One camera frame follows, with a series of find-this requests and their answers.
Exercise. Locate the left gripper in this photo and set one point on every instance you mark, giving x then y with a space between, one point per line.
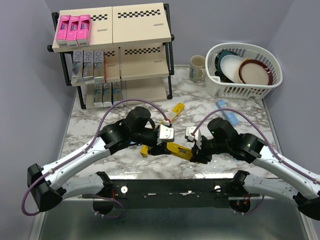
158 149

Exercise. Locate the metallic blue toothpaste box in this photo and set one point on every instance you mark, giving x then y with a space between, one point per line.
116 92
107 95
98 96

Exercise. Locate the dark teal bowl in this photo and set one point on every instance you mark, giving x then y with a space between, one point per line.
218 58

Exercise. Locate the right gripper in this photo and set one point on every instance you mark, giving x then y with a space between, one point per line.
199 155

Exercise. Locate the black base bar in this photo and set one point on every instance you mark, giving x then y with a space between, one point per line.
175 193

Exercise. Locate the pink toothpaste box long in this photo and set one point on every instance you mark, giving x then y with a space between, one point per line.
72 30

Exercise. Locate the light blue box far right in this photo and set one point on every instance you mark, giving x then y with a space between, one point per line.
229 115

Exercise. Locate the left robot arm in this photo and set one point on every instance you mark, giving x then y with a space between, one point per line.
52 183

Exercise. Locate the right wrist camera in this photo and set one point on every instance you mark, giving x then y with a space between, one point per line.
193 134

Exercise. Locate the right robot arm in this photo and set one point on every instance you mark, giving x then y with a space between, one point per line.
294 184

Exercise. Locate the white plate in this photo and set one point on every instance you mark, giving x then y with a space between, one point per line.
230 65

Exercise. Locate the red rimmed plate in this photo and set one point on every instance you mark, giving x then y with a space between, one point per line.
254 72

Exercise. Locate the red metallic toothpaste box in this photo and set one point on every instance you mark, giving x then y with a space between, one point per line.
77 68

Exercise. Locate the yellow toothpaste box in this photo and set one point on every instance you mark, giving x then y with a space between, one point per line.
179 151
144 151
176 111

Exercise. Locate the beige three-tier shelf rack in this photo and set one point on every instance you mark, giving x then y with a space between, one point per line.
137 45

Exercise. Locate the pink toothpaste box diagonal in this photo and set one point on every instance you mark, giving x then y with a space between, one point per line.
62 30

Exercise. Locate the cream ceramic mug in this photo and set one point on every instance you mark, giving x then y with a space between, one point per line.
197 71

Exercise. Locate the silver foil toothpaste box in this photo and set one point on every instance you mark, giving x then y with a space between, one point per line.
88 66

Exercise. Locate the white plastic dish basket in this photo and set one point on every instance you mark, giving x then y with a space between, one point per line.
216 87

